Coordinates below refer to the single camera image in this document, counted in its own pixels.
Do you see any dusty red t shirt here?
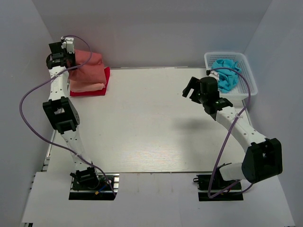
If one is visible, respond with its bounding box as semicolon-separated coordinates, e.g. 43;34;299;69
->
69;52;106;83

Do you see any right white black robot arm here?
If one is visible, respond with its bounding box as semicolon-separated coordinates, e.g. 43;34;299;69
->
182;77;283;189

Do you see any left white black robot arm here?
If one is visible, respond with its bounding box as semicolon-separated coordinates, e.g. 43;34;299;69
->
43;37;100;189

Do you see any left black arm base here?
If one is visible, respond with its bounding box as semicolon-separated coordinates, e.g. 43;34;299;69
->
69;167;119;201

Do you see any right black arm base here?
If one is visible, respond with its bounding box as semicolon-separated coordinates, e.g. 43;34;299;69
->
193;172;244;202

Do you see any crumpled blue t shirt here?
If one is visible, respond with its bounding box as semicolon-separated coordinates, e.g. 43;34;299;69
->
212;59;241;93

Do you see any white plastic mesh basket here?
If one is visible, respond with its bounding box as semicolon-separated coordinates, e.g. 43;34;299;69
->
204;52;258;100

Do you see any folded salmon pink t shirt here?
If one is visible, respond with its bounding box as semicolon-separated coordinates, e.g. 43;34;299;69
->
70;80;105;92

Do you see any folded bright red t shirt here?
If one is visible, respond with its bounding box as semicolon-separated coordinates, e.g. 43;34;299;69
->
70;67;110;97

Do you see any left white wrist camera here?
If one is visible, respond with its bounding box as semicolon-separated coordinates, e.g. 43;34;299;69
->
61;36;75;54

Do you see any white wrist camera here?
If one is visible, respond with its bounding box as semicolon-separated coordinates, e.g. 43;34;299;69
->
206;70;220;80
61;36;75;54

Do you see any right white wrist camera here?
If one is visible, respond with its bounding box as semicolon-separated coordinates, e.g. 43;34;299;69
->
206;70;220;80

